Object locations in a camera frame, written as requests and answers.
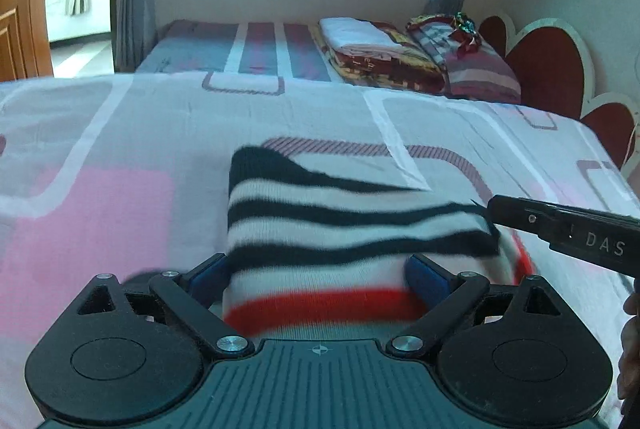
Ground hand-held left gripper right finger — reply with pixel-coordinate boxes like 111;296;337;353
392;253;564;356

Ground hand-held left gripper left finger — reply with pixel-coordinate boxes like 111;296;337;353
74;252;254;356

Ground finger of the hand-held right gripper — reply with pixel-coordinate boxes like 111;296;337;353
487;194;572;248

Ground red black white striped sweater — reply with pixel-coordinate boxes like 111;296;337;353
220;146;537;343

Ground person's right hand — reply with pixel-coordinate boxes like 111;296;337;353
620;288;640;410

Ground red white heart-shaped headboard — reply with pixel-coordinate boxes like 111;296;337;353
477;13;640;170

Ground striped red pillow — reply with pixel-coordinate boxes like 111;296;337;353
406;12;523;104

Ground bed with pink grey sheet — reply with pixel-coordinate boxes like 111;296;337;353
0;71;640;429

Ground red yellow patterned blanket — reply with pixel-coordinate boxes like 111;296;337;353
309;21;449;96

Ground bed with striped sheet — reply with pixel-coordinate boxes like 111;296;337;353
134;19;524;106

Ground folded white cloth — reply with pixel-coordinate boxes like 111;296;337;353
319;17;397;53

